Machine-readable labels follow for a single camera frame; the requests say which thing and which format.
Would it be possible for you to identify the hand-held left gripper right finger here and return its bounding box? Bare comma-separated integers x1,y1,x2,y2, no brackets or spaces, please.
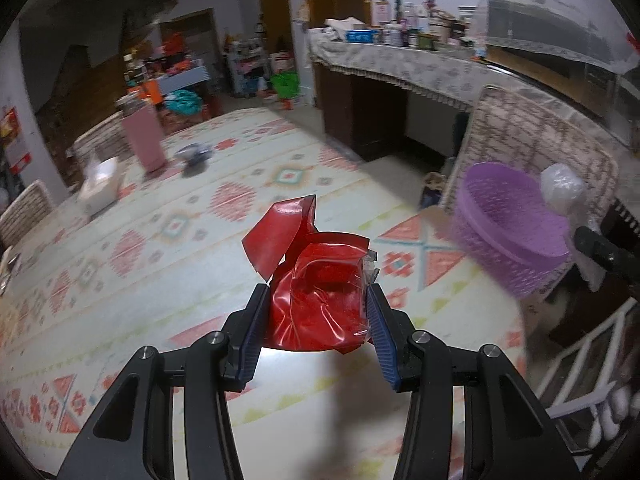
365,284,581,480

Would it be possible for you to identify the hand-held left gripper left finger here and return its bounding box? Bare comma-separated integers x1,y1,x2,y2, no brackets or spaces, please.
57,284,273,480

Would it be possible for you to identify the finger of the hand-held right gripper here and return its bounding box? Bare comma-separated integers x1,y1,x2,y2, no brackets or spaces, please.
574,226,640,288

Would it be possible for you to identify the clear plastic bag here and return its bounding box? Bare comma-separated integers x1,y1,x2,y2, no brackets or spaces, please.
540,164,606,241

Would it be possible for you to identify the red plastic wrapper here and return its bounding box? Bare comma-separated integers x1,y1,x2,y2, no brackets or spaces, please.
242,194,378,356

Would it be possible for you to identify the purple plastic basket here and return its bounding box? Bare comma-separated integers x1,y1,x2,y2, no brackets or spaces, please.
449,161,573,301

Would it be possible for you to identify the person's right hand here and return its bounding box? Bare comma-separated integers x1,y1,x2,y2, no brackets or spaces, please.
590,385,633,453

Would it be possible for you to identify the patterned tablecloth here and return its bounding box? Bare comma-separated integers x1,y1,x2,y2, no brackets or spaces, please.
0,107,531,480

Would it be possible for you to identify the chair with grey patterned cover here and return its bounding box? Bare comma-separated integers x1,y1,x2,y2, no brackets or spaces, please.
0,180,56,251
440,85,618,241
67,112,131,186

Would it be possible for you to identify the blue white plastic bag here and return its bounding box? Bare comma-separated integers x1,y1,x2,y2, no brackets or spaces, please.
175,143,213,168

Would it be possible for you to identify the white tissue pack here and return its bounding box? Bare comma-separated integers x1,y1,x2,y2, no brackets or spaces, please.
77,156,123,216

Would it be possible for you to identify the dark wooden sideboard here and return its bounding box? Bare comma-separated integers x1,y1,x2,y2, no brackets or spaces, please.
315,62,476,161

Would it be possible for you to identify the pink thermos bottle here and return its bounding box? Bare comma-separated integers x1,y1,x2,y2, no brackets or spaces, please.
116,95,168,173

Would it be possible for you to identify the teal bag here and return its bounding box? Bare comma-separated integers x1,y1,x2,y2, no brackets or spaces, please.
165,90,203,116

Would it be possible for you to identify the green bag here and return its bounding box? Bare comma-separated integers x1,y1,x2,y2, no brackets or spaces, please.
270,72,301,100

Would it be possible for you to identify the sideboard with lace cloth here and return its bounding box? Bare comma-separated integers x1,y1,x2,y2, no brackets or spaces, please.
307,35,501,113

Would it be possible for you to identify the orange box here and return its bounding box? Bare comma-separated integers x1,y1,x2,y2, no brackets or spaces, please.
127,82,161,103

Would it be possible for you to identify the white storage rack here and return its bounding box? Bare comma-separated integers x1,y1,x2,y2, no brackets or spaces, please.
227,40,266,98

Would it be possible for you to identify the table with checkered cloth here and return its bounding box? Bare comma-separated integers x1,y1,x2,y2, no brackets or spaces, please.
150,65,208,91

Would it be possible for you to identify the white refrigerator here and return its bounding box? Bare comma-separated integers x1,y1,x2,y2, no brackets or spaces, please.
291,20,316,108

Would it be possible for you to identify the row of jars and bottles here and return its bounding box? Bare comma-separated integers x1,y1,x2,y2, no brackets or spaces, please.
375,0,476,51

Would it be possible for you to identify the white cloth bundle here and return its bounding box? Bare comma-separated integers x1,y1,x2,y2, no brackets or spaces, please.
325,17,368,36

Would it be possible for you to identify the white metal frame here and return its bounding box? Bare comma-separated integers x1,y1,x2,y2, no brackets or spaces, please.
535,305,640,418

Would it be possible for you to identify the red wall calendar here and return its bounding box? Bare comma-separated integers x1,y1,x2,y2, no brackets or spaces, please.
0,105,33,173

